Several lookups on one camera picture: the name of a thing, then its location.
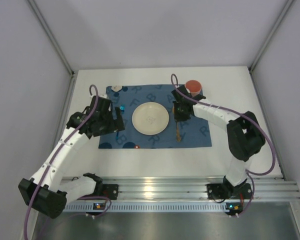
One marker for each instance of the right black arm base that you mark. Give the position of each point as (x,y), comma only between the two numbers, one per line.
(220,192)

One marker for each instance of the pink plastic cup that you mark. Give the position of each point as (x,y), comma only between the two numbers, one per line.
(194,87)

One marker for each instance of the left aluminium frame post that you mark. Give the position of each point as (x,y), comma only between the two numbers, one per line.
(51,37)

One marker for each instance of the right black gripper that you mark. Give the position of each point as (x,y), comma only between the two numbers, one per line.
(179,115)

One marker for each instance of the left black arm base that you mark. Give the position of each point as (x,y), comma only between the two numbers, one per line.
(110,191)

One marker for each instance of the blue letter placemat cloth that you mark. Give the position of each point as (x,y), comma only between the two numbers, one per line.
(195,132)

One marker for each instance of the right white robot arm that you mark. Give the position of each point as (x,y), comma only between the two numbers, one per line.
(243,135)

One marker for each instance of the gold metal fork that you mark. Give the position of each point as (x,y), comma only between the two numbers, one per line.
(178,134)

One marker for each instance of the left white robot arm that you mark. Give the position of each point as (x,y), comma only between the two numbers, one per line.
(44,191)

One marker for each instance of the aluminium mounting rail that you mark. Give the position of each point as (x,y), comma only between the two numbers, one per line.
(195,188)

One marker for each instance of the cream round plate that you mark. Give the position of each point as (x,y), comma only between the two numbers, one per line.
(150,118)

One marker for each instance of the right aluminium frame post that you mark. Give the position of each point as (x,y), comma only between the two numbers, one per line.
(288,4)

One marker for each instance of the perforated grey cable duct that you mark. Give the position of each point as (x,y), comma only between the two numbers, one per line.
(157,207)

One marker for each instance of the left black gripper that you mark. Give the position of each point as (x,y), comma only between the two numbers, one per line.
(112,119)

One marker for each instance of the aluminium frame post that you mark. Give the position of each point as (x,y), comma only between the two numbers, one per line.
(51,37)
(288,4)

